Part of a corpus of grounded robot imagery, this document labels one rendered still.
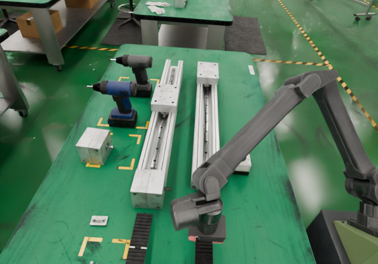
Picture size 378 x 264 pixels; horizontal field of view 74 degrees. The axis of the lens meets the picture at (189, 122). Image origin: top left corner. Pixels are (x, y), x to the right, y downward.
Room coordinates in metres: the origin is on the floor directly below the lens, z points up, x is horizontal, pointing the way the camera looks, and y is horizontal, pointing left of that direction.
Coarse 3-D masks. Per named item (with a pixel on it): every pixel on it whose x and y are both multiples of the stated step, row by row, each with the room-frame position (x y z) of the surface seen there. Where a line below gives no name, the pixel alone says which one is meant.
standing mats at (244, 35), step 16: (16, 16) 3.99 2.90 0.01; (128, 16) 4.36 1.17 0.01; (240, 16) 4.78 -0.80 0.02; (112, 32) 3.65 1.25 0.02; (128, 32) 3.69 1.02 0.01; (224, 32) 4.00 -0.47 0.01; (240, 32) 4.03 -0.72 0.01; (256, 32) 4.08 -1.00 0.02; (224, 48) 3.38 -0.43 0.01; (240, 48) 3.42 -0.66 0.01; (256, 48) 3.46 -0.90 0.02
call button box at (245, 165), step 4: (248, 156) 0.64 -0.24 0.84; (244, 160) 0.62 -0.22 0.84; (248, 160) 0.62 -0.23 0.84; (240, 164) 0.60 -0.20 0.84; (244, 164) 0.60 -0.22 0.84; (248, 164) 0.60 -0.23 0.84; (236, 168) 0.60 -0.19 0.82; (240, 168) 0.59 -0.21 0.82; (244, 168) 0.59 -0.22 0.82; (248, 168) 0.59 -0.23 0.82; (236, 172) 0.60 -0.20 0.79; (240, 172) 0.60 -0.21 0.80; (244, 172) 0.60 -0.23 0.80; (248, 172) 0.60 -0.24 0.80
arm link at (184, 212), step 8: (208, 176) 0.36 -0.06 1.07; (208, 184) 0.34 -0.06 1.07; (216, 184) 0.34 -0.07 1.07; (200, 192) 0.36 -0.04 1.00; (208, 192) 0.33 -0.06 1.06; (216, 192) 0.33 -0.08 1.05; (176, 200) 0.33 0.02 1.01; (184, 200) 0.32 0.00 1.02; (192, 200) 0.32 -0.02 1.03; (208, 200) 0.32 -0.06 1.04; (176, 208) 0.30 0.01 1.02; (184, 208) 0.31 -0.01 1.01; (192, 208) 0.31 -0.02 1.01; (176, 216) 0.29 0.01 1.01; (184, 216) 0.29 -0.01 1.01; (192, 216) 0.29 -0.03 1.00; (176, 224) 0.27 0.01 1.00; (184, 224) 0.28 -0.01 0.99; (192, 224) 0.28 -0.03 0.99
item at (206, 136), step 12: (204, 96) 1.03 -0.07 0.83; (216, 96) 0.98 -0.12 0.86; (204, 108) 0.92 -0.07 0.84; (216, 108) 0.89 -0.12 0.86; (204, 120) 0.83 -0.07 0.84; (216, 120) 0.81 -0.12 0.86; (204, 132) 0.76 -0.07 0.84; (216, 132) 0.73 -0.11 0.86; (204, 144) 0.69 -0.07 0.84; (216, 144) 0.67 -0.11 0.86; (192, 156) 0.65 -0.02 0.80; (204, 156) 0.63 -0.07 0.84; (192, 168) 0.54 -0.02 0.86
